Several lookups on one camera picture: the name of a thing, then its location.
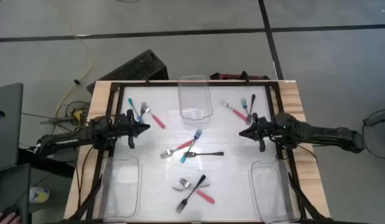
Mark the black perforated crate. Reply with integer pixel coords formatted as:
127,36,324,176
86,49,169,95

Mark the yellow hanging cable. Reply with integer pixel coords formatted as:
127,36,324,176
47,0,93,125

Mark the clear plastic bin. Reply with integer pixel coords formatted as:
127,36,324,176
248,159,297,223
177,74,214,124
100,156,142,220

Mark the black metal fork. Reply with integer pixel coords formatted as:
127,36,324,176
183,151,225,157
245,93,257,126
175,174,207,214

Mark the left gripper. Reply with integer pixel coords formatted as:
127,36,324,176
118,108,151,150

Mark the person's hand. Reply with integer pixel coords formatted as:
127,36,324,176
0,212,22,224

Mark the dark red black toolbox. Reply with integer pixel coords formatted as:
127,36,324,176
210,70,271,82

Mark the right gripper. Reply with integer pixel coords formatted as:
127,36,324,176
239,112,277,154

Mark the black computer mouse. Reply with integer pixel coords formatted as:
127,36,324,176
1,205,21,218

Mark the white yellow bag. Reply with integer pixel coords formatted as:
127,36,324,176
29,185,50,204

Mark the black cable bundle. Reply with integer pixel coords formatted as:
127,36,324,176
21,101,91,125

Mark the black metal table frame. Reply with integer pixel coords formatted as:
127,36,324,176
67,80,328,224

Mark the grey laptop lid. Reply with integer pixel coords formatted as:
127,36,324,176
0,82,24,172

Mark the black desk bar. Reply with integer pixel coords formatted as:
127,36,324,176
17,148,75,179

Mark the red handled silver fork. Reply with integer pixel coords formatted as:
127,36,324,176
141,101,166,129
179,178,216,205
160,139,195,159
222,100,248,122

